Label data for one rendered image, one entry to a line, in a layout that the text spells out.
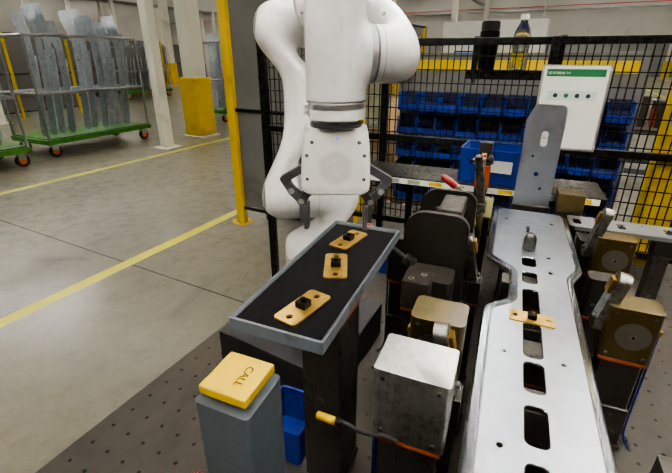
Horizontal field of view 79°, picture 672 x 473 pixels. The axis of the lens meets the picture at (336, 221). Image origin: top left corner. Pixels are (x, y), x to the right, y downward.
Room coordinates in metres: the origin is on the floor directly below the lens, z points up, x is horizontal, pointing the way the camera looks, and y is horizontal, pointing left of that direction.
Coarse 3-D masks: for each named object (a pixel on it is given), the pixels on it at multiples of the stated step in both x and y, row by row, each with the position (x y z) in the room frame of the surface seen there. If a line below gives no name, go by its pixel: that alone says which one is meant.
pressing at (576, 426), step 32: (512, 224) 1.16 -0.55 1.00; (544, 224) 1.16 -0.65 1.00; (512, 256) 0.95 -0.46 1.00; (544, 256) 0.95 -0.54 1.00; (576, 256) 0.95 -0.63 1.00; (512, 288) 0.78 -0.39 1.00; (544, 288) 0.79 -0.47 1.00; (480, 320) 0.67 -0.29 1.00; (512, 320) 0.67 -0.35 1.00; (576, 320) 0.67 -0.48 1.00; (480, 352) 0.57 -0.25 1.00; (512, 352) 0.58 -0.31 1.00; (544, 352) 0.58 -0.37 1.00; (576, 352) 0.58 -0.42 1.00; (480, 384) 0.50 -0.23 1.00; (512, 384) 0.50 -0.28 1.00; (544, 384) 0.50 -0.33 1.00; (576, 384) 0.50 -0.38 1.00; (480, 416) 0.44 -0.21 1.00; (512, 416) 0.44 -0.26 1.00; (576, 416) 0.44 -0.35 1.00; (480, 448) 0.39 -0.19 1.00; (512, 448) 0.39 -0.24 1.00; (576, 448) 0.39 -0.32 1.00; (608, 448) 0.39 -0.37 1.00
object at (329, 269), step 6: (330, 258) 0.62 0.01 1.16; (336, 258) 0.60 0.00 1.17; (342, 258) 0.62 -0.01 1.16; (324, 264) 0.60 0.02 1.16; (330, 264) 0.60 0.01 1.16; (336, 264) 0.59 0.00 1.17; (342, 264) 0.60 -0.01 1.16; (324, 270) 0.58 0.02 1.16; (330, 270) 0.58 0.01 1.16; (336, 270) 0.58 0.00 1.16; (342, 270) 0.58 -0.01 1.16; (324, 276) 0.56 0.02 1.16; (330, 276) 0.56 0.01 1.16; (336, 276) 0.56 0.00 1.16; (342, 276) 0.56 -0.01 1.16
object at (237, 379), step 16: (224, 368) 0.36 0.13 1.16; (240, 368) 0.36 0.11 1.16; (256, 368) 0.36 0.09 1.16; (272, 368) 0.36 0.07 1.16; (208, 384) 0.34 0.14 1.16; (224, 384) 0.34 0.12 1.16; (240, 384) 0.34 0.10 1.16; (256, 384) 0.34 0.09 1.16; (224, 400) 0.32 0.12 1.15; (240, 400) 0.32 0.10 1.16
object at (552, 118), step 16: (544, 112) 1.35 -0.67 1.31; (560, 112) 1.33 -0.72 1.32; (528, 128) 1.36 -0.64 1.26; (544, 128) 1.35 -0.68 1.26; (560, 128) 1.33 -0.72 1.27; (528, 144) 1.36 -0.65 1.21; (560, 144) 1.32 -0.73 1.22; (528, 160) 1.36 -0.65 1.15; (544, 160) 1.34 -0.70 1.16; (528, 176) 1.35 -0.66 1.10; (544, 176) 1.33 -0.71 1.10; (528, 192) 1.35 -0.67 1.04; (544, 192) 1.33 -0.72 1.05
